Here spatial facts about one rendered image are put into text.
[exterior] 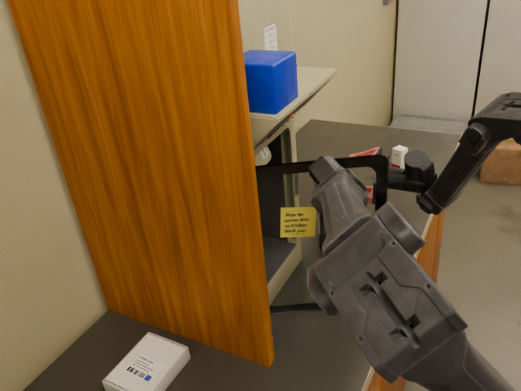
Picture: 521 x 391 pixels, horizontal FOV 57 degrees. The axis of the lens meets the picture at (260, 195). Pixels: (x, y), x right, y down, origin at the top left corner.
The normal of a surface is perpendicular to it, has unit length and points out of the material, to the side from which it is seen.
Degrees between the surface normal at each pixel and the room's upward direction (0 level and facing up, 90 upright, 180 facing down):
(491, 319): 0
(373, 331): 40
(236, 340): 90
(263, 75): 90
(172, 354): 0
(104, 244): 90
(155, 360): 0
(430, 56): 90
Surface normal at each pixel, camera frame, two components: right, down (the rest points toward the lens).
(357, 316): -0.58, -0.43
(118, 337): -0.09, -0.86
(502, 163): -0.39, 0.49
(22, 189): 0.89, 0.16
